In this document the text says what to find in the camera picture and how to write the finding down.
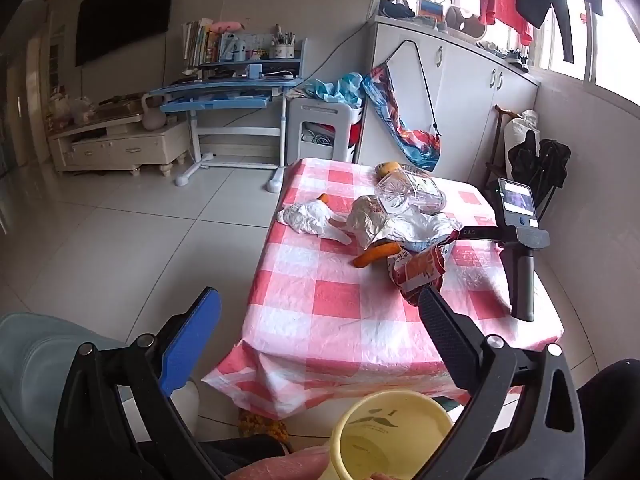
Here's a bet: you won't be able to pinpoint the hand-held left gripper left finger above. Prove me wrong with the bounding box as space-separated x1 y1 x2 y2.
52 286 223 480

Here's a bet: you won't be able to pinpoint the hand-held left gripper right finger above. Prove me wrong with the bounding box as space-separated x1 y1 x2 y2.
415 286 583 480

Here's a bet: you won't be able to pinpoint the red snack wrapper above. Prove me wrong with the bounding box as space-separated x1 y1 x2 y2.
387 230 460 307

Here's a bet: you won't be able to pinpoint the yellow plastic bin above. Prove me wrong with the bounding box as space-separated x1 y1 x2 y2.
327 391 455 480

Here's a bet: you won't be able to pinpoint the clear plastic bottle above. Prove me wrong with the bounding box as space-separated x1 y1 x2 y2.
374 170 447 217

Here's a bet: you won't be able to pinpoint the long white tissue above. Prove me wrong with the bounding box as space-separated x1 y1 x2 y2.
276 199 352 247

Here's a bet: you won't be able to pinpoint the person's right hand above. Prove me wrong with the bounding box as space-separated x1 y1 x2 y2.
220 446 401 480

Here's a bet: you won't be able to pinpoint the black folding stand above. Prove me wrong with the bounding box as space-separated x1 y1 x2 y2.
534 180 567 222

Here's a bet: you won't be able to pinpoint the yellow patterned slipper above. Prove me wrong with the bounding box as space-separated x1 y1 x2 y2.
238 406 292 445

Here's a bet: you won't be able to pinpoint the black jacket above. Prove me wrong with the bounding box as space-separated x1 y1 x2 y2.
507 130 571 202

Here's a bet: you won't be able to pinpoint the red white checkered tablecloth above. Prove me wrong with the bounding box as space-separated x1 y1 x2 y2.
201 157 566 420

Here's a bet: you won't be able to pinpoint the person's black pants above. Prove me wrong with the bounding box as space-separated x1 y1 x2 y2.
135 359 640 480

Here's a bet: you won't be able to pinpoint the white sack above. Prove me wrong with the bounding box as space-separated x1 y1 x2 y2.
504 109 540 161

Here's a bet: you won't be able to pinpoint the fruit basket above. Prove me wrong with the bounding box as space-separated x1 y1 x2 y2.
377 162 433 181

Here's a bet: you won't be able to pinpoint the pale green seat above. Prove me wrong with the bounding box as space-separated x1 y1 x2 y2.
0 312 201 463

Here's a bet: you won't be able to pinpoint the white cabinet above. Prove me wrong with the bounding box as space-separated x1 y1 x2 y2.
355 14 542 184

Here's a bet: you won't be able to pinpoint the colourful printed bag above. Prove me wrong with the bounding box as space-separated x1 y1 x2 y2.
362 62 442 175

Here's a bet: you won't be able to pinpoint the cream television cabinet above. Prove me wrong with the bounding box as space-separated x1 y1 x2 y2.
47 110 193 177

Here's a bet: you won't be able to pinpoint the beige ceramic jug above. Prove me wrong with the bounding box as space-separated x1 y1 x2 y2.
141 92 169 131

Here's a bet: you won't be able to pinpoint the blue white study desk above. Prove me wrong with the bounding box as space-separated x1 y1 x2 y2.
149 37 307 194

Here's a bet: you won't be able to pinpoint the white plastic stool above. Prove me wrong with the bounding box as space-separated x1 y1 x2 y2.
285 96 362 166

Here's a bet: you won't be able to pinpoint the window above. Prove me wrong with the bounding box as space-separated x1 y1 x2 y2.
390 0 640 106

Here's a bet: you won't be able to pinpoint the clear plastic bag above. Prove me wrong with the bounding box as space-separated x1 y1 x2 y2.
52 92 97 126

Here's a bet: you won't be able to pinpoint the blue plastic bag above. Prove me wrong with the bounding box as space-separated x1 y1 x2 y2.
300 72 367 109

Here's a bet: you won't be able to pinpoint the red hanging garment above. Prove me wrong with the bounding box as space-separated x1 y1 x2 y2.
477 0 535 47

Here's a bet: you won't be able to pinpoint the row of books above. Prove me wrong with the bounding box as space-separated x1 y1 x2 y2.
182 19 222 66

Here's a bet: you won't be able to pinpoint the dark folded cloth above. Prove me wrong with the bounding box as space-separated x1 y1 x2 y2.
378 0 417 19

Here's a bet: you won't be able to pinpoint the white pen holder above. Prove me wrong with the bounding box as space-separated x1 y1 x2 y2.
270 25 296 60

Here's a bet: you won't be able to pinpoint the black cord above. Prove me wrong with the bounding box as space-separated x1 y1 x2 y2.
387 39 444 139

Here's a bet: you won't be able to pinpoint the black wall television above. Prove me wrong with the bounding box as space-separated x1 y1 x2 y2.
75 0 179 67

